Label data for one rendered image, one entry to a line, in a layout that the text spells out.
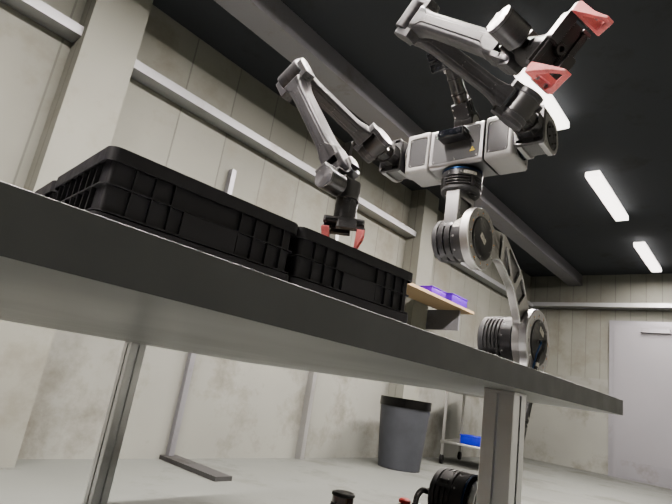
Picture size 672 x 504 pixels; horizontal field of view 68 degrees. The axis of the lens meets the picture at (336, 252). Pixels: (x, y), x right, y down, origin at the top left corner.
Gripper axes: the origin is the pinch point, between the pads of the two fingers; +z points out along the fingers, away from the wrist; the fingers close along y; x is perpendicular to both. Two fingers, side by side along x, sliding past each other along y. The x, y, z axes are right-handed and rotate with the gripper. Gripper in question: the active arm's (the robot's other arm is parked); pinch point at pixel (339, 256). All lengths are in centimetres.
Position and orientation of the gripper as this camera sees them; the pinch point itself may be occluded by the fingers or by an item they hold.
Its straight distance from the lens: 121.1
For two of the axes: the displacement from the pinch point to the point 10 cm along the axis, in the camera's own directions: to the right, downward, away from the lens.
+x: -0.1, 2.8, 9.6
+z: -1.4, 9.5, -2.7
